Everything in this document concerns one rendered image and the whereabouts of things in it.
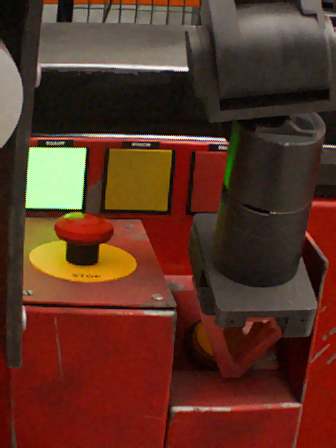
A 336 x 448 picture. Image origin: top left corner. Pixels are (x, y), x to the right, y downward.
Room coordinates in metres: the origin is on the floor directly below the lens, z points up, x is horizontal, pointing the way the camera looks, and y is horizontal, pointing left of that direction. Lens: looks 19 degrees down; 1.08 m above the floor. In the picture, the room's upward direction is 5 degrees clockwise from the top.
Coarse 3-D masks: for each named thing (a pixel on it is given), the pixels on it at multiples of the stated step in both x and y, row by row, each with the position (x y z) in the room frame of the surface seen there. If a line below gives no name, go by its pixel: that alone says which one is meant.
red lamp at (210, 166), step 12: (204, 156) 0.87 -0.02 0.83; (216, 156) 0.88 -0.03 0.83; (204, 168) 0.87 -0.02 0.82; (216, 168) 0.88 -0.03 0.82; (204, 180) 0.87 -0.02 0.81; (216, 180) 0.88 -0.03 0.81; (192, 192) 0.87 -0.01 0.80; (204, 192) 0.87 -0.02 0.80; (216, 192) 0.88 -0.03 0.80; (192, 204) 0.87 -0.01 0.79; (204, 204) 0.87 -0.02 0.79; (216, 204) 0.88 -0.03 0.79
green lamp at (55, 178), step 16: (32, 160) 0.85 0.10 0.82; (48, 160) 0.85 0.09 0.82; (64, 160) 0.85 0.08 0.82; (80, 160) 0.86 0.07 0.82; (32, 176) 0.85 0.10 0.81; (48, 176) 0.85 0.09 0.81; (64, 176) 0.85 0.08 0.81; (80, 176) 0.86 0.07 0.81; (32, 192) 0.85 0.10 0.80; (48, 192) 0.85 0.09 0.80; (64, 192) 0.86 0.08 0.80; (80, 192) 0.86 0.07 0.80
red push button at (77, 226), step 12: (72, 216) 0.78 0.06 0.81; (84, 216) 0.78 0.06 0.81; (96, 216) 0.78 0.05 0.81; (60, 228) 0.76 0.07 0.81; (72, 228) 0.76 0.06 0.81; (84, 228) 0.76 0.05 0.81; (96, 228) 0.76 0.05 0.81; (108, 228) 0.77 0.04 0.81; (72, 240) 0.76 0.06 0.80; (84, 240) 0.76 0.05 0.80; (96, 240) 0.76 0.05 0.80; (108, 240) 0.77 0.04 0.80; (72, 252) 0.77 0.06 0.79; (84, 252) 0.77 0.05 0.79; (96, 252) 0.77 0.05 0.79; (84, 264) 0.77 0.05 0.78
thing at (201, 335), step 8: (200, 328) 0.80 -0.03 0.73; (232, 328) 0.80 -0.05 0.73; (240, 328) 0.80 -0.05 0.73; (192, 336) 0.79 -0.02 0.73; (200, 336) 0.79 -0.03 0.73; (224, 336) 0.79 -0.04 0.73; (232, 336) 0.80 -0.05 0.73; (240, 336) 0.80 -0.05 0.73; (192, 344) 0.79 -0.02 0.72; (200, 344) 0.79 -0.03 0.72; (208, 344) 0.79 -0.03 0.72; (232, 344) 0.79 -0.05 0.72; (240, 344) 0.79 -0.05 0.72; (192, 352) 0.79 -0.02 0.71; (200, 352) 0.78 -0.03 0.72; (208, 352) 0.78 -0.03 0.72; (232, 352) 0.78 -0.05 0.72; (200, 360) 0.78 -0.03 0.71; (208, 360) 0.78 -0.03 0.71
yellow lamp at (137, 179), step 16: (112, 160) 0.86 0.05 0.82; (128, 160) 0.86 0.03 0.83; (144, 160) 0.87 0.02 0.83; (160, 160) 0.87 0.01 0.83; (112, 176) 0.86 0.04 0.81; (128, 176) 0.86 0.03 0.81; (144, 176) 0.87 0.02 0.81; (160, 176) 0.87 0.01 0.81; (112, 192) 0.86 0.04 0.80; (128, 192) 0.86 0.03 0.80; (144, 192) 0.87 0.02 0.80; (160, 192) 0.87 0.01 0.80; (112, 208) 0.86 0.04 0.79; (128, 208) 0.86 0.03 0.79; (144, 208) 0.87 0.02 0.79; (160, 208) 0.87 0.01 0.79
